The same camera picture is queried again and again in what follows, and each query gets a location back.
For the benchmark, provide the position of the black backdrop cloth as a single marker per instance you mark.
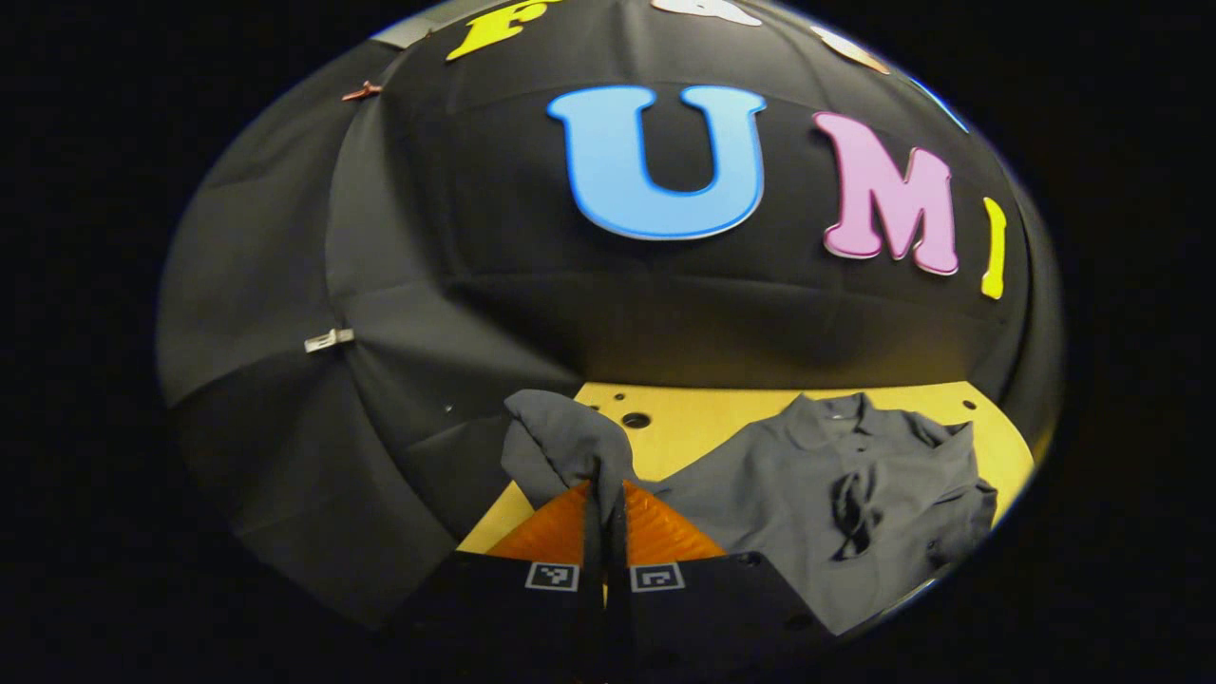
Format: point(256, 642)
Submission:
point(532, 313)

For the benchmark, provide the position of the silver cloth clip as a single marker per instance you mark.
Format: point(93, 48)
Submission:
point(329, 340)

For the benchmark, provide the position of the red cloth clip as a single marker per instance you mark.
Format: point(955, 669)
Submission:
point(362, 91)

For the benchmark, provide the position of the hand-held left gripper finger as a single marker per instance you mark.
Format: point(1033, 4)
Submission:
point(617, 617)
point(594, 608)

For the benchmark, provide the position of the grey button-up shirt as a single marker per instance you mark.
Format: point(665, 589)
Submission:
point(779, 494)

